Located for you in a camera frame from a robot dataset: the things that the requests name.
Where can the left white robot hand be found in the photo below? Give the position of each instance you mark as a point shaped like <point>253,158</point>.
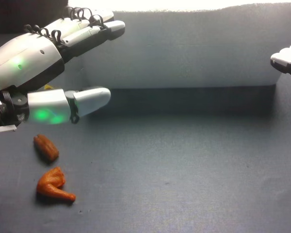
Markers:
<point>26,58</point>

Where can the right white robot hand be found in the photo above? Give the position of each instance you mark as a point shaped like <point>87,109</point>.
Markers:
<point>288,55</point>

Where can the white foam box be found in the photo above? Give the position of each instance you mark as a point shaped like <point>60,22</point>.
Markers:
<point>184,63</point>

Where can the small yellow toy piece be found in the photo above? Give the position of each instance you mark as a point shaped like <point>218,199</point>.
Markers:
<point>49,86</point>

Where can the short toy chicken piece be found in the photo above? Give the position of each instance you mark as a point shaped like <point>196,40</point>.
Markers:
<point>46,148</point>

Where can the bent toy chicken wing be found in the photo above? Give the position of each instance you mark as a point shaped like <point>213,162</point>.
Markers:
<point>52,182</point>

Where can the grey table cloth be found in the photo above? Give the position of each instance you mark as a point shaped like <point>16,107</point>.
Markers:
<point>160,170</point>

